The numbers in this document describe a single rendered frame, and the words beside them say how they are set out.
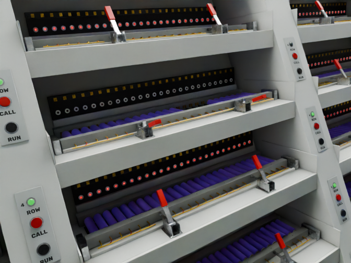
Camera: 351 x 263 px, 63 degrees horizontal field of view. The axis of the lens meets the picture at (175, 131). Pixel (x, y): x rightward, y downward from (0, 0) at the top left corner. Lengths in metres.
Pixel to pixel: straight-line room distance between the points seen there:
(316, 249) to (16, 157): 0.74
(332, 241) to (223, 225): 0.36
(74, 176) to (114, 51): 0.25
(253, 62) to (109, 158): 0.55
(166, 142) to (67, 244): 0.25
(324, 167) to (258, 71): 0.32
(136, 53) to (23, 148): 0.28
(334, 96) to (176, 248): 0.64
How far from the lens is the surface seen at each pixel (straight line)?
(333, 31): 1.07
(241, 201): 0.70
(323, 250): 0.89
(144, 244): 0.59
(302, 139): 0.84
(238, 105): 0.72
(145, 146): 0.57
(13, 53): 0.57
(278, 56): 0.85
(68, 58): 0.58
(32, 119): 0.53
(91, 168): 0.54
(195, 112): 0.68
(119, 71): 0.80
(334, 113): 1.24
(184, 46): 0.67
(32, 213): 0.52
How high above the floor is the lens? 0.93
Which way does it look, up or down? 2 degrees up
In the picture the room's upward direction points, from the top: 16 degrees counter-clockwise
